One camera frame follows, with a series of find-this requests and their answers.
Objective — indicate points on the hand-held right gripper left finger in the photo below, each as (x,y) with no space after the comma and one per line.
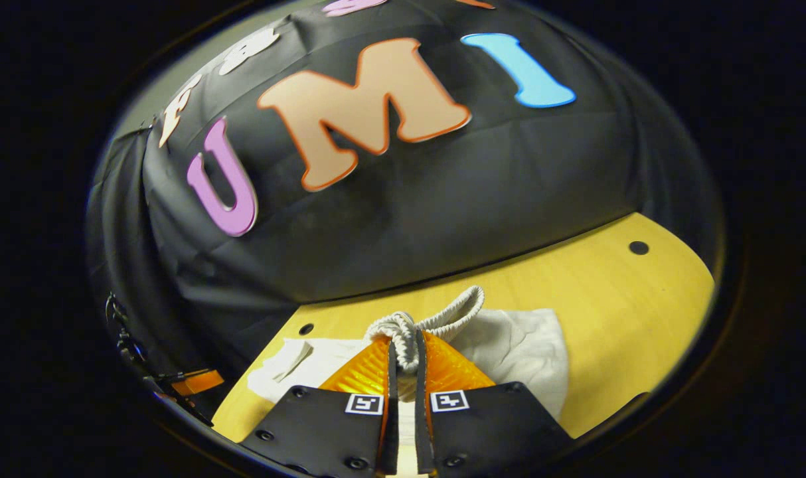
(323,425)

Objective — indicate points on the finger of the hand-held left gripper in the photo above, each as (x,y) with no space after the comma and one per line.
(197,383)

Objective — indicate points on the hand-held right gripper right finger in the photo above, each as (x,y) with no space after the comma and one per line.
(489,425)

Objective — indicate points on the white jeans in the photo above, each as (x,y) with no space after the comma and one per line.
(509,345)

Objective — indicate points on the black backdrop cloth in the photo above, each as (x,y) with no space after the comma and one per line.
(409,219)

